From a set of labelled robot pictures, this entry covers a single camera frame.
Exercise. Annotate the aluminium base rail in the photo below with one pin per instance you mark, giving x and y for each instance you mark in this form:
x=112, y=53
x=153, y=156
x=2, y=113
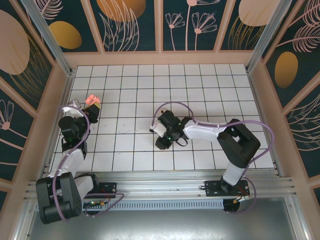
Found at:
x=160, y=185

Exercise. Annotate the pink earbud charging case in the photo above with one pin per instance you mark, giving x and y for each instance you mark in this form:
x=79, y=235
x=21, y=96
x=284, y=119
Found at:
x=90, y=99

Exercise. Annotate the black mounting plate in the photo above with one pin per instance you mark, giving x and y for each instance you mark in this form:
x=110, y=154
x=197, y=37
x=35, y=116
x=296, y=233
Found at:
x=212, y=188
x=110, y=187

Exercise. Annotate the grey metal sheet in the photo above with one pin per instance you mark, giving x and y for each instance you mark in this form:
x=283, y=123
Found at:
x=160, y=225

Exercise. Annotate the aluminium frame post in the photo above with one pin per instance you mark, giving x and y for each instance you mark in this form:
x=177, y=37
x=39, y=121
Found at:
x=51, y=40
x=271, y=35

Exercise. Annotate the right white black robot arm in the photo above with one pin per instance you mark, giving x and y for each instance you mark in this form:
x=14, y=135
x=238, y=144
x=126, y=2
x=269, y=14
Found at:
x=205, y=132

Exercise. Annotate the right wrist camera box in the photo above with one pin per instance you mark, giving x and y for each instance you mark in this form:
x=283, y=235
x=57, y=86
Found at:
x=158, y=128

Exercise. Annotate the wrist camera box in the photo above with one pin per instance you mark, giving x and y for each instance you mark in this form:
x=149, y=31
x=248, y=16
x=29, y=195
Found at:
x=75, y=103
x=158, y=128

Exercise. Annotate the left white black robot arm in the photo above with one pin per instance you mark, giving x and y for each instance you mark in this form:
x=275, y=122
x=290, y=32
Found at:
x=72, y=160

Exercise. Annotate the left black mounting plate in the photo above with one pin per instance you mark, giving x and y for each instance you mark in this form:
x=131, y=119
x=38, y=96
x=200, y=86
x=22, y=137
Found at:
x=110, y=187

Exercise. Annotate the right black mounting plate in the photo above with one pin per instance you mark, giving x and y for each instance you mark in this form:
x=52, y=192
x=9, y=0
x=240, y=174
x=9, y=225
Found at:
x=212, y=188

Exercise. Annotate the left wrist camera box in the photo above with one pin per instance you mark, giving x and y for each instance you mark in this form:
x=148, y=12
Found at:
x=75, y=103

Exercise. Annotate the small circuit board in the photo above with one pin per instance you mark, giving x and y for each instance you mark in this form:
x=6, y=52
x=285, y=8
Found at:
x=96, y=203

